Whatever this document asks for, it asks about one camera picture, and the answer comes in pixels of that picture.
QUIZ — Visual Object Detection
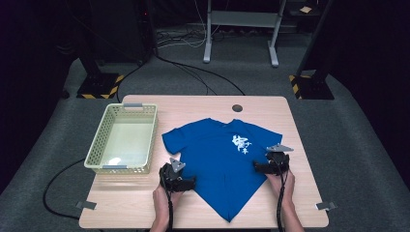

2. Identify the curved black floor cable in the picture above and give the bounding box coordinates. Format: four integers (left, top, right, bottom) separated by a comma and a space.
116, 61, 147, 104

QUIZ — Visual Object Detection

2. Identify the person's left hand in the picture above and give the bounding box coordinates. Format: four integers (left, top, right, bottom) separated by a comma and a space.
152, 184, 185, 220

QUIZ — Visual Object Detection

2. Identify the thick black floor cable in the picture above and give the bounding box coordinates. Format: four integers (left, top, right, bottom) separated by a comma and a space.
43, 159, 86, 221

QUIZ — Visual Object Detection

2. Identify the grey tape strip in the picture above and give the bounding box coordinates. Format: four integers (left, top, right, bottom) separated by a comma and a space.
315, 201, 338, 212
74, 200, 98, 211

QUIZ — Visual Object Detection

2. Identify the long black floor cable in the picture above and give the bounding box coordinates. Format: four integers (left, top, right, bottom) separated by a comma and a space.
154, 53, 247, 97

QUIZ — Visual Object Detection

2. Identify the black stand with striped base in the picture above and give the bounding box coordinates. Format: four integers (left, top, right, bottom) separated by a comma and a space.
288, 0, 336, 101
75, 47, 126, 101

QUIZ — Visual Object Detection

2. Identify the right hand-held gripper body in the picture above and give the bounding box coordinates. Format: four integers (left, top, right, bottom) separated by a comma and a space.
266, 143, 295, 177

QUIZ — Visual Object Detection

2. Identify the blue t-shirt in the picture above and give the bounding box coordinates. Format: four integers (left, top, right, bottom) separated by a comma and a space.
161, 117, 284, 223

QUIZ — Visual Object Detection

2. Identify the black computer tower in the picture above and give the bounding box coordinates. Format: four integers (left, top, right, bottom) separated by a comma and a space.
89, 0, 157, 65

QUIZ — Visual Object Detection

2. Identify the person's right hand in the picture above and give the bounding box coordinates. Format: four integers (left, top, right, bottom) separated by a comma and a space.
265, 170, 296, 208

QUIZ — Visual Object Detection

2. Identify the hand-held gripper cable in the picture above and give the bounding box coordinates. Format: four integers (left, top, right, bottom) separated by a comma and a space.
160, 178, 175, 232
275, 162, 290, 232

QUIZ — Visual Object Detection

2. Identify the white cable bundle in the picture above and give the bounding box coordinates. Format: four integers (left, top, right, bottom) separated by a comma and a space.
157, 0, 209, 50

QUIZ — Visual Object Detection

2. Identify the left hand-held gripper cable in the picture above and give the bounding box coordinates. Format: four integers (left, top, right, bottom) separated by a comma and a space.
160, 178, 175, 232

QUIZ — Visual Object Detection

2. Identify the white metal desk frame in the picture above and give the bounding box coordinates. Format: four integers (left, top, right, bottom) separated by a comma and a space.
202, 0, 288, 69

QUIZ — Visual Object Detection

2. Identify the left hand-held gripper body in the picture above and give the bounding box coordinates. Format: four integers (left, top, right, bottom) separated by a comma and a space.
159, 157, 187, 193

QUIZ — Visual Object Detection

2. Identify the right hand-held gripper cable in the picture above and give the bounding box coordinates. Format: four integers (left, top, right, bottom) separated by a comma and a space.
275, 162, 290, 232

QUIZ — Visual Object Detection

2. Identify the cream perforated plastic basket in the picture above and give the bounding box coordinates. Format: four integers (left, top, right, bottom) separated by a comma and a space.
83, 102, 160, 176

